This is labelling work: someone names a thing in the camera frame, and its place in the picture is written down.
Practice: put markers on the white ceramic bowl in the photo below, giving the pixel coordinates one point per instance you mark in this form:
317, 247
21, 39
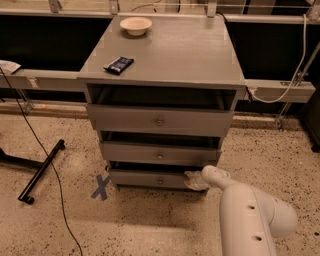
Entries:
136, 26

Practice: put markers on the dark cabinet at right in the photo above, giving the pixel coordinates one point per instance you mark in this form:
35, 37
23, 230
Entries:
311, 118

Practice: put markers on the blue tape cross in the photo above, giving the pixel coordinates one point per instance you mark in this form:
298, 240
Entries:
101, 187

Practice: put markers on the grey middle drawer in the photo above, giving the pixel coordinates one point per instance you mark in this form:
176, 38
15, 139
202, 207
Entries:
160, 148

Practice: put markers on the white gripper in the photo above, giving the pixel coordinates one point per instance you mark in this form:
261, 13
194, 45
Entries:
211, 175

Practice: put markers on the grey top drawer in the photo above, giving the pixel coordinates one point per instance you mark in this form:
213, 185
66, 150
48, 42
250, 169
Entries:
161, 110

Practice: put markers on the white paper sheet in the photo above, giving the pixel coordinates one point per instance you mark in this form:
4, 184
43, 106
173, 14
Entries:
9, 67

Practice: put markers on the grey metal rail frame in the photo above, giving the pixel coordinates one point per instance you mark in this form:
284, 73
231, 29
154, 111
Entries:
52, 50

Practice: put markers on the dark blue snack packet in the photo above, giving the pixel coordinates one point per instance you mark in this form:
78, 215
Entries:
119, 65

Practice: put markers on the black stand base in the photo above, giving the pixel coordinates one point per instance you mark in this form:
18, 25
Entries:
40, 168

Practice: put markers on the grey drawer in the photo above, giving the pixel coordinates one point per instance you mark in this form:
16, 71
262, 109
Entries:
161, 110
149, 175
160, 148

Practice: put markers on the grey bottom drawer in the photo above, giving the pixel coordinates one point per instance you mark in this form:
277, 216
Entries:
149, 175

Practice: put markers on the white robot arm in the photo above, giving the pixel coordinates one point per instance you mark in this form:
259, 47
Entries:
249, 218

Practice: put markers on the grey drawer cabinet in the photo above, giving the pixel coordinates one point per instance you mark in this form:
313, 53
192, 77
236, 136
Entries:
176, 52

